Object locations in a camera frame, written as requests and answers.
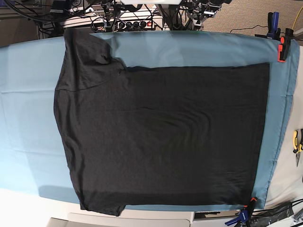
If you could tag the black T-shirt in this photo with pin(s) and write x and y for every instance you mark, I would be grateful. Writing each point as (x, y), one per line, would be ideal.
(163, 136)

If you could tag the white power strip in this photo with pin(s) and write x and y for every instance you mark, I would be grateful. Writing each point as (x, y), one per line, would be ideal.
(134, 25)

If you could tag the blue table cloth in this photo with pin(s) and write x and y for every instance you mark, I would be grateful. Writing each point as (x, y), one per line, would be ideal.
(32, 158)

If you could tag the white box bottom edge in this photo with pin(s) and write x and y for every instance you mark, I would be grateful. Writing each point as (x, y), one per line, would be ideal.
(81, 220)

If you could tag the orange blue clamp bottom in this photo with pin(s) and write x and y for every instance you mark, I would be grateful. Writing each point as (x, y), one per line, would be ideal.
(244, 216)

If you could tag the blue black clamp top right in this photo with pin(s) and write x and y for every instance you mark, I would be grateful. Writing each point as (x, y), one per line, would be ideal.
(274, 31)

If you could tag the orange black clamp top right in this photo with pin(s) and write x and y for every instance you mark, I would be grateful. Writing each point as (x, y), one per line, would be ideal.
(284, 46)

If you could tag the black bag bottom right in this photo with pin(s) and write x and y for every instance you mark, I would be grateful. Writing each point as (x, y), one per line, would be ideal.
(264, 219)

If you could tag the yellow handled pliers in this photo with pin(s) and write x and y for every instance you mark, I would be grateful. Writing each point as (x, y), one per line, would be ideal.
(297, 145)

